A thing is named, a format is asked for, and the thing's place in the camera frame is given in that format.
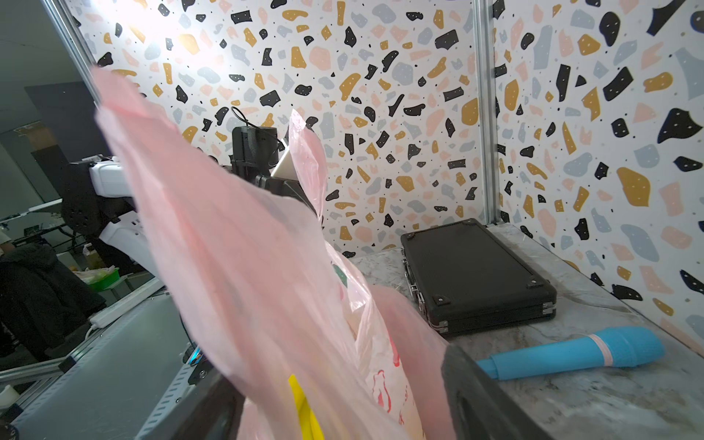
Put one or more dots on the black ribbed carry case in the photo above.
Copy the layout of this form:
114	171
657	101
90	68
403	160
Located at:
465	280

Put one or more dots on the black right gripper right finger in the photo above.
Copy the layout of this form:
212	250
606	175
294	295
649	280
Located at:
479	408

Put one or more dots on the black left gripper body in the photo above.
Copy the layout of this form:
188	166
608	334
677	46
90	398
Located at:
254	156

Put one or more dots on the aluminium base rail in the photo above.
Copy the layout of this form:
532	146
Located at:
135	376

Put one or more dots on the pink plastic bag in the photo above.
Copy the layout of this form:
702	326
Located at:
267	297

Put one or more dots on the blue cylindrical tube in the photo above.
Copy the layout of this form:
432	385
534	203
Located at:
616	347

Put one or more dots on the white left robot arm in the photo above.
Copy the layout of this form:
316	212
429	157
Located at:
97	201

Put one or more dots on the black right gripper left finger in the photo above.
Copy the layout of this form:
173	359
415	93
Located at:
213	410

